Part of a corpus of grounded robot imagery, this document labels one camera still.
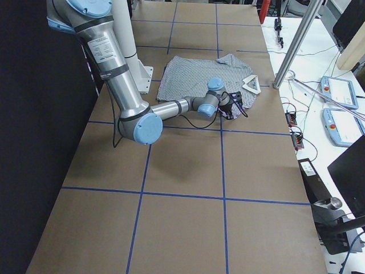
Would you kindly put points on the white-tipped metal grabber stick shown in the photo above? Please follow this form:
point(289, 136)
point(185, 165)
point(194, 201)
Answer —
point(328, 100)

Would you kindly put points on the near blue teach pendant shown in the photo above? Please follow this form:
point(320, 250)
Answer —
point(342, 128)

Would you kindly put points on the far blue teach pendant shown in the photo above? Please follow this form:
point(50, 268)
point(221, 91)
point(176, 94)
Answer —
point(340, 90)

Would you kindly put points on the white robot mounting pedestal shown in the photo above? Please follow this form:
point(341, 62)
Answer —
point(122, 27)

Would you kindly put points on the blue teach pendant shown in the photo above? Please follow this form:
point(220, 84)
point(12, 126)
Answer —
point(342, 128)
point(340, 90)

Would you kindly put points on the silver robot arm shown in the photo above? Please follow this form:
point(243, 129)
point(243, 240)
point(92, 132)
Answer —
point(104, 29)

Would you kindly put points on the black monitor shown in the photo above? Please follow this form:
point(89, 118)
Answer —
point(347, 172)

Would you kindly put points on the black grabber tool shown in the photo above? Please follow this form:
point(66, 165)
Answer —
point(278, 28)

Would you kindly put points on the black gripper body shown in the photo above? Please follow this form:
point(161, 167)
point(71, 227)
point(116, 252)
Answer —
point(227, 108)

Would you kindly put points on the aluminium frame post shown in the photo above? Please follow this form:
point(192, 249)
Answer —
point(299, 36)

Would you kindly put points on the black desktop box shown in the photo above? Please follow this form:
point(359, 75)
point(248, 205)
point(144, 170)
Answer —
point(325, 209)

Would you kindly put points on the striped polo shirt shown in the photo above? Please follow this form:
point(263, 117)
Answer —
point(193, 78)

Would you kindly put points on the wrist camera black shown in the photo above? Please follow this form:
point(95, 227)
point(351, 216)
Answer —
point(236, 97)

